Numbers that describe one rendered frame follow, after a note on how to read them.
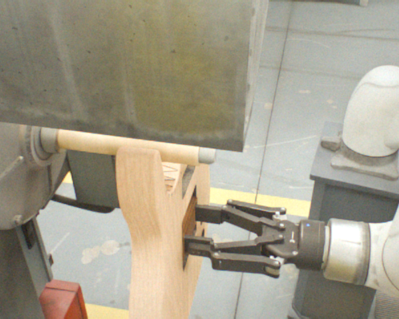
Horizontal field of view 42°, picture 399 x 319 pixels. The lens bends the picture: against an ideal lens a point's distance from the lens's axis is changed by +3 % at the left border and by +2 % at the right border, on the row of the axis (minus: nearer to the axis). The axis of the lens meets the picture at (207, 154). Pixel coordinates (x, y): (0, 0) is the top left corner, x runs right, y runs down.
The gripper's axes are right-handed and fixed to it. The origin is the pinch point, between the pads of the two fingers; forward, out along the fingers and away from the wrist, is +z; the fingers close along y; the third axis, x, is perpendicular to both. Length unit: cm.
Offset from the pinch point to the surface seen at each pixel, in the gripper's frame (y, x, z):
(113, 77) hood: -25.2, 36.4, 0.2
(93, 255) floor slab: 83, -96, 61
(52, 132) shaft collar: -9.3, 20.5, 15.4
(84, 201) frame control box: 15.0, -10.3, 25.4
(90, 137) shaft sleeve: -8.7, 20.1, 10.8
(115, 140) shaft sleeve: -8.7, 20.0, 7.6
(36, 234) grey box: 14.9, -20.8, 37.2
